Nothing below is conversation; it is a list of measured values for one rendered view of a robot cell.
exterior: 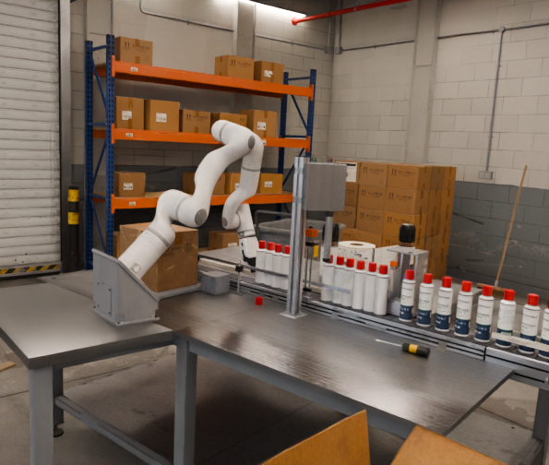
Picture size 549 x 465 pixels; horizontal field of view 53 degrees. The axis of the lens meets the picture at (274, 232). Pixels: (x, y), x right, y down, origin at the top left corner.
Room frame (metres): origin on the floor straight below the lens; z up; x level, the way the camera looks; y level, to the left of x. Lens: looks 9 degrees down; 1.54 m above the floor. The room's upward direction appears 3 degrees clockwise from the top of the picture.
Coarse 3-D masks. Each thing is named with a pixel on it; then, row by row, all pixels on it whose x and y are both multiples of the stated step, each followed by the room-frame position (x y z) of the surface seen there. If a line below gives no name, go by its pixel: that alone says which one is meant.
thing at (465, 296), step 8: (464, 280) 1.98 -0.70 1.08; (464, 288) 1.96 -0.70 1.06; (464, 296) 1.95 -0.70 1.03; (472, 296) 1.96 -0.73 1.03; (464, 304) 1.95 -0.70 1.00; (464, 312) 1.95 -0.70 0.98; (456, 320) 1.97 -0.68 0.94; (464, 320) 1.95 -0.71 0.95; (456, 328) 1.96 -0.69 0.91; (464, 328) 1.95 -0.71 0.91; (464, 336) 1.95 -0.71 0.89
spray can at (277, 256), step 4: (276, 244) 2.52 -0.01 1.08; (280, 244) 2.52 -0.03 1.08; (276, 248) 2.52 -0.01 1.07; (280, 248) 2.52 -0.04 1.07; (276, 252) 2.52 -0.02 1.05; (280, 252) 2.52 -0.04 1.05; (272, 256) 2.52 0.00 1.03; (276, 256) 2.51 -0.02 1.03; (280, 256) 2.51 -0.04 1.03; (272, 260) 2.52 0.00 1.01; (276, 260) 2.50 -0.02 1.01; (280, 260) 2.51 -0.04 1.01; (272, 264) 2.52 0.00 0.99; (276, 264) 2.50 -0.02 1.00; (280, 264) 2.51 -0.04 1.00; (272, 268) 2.52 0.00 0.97; (276, 268) 2.50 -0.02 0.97; (280, 268) 2.51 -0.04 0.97; (280, 272) 2.51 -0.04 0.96; (272, 276) 2.51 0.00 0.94; (276, 276) 2.50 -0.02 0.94; (272, 280) 2.51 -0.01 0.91; (276, 280) 2.50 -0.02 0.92; (272, 284) 2.51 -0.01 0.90; (276, 284) 2.50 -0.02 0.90; (276, 288) 2.50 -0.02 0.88
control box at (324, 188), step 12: (312, 168) 2.22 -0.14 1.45; (324, 168) 2.24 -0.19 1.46; (336, 168) 2.25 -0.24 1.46; (312, 180) 2.22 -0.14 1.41; (324, 180) 2.24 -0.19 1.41; (336, 180) 2.25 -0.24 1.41; (312, 192) 2.23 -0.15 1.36; (324, 192) 2.24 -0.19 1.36; (336, 192) 2.25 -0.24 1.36; (312, 204) 2.23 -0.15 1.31; (324, 204) 2.24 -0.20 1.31; (336, 204) 2.25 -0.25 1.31
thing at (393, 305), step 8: (400, 256) 2.27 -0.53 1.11; (408, 256) 2.26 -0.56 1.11; (416, 256) 2.16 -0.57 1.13; (424, 256) 2.20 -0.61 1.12; (400, 264) 2.22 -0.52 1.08; (408, 264) 2.17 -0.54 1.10; (416, 264) 2.15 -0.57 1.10; (424, 264) 2.21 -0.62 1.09; (400, 272) 2.22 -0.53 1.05; (416, 272) 2.15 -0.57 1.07; (424, 272) 2.22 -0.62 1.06; (400, 280) 2.22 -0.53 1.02; (416, 280) 2.16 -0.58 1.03; (400, 288) 2.23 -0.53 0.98; (416, 288) 2.17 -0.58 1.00; (400, 296) 2.23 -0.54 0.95; (416, 296) 2.17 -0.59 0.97; (392, 304) 2.18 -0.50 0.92; (416, 304) 2.18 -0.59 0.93; (392, 312) 2.18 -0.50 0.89; (416, 312) 2.18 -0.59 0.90
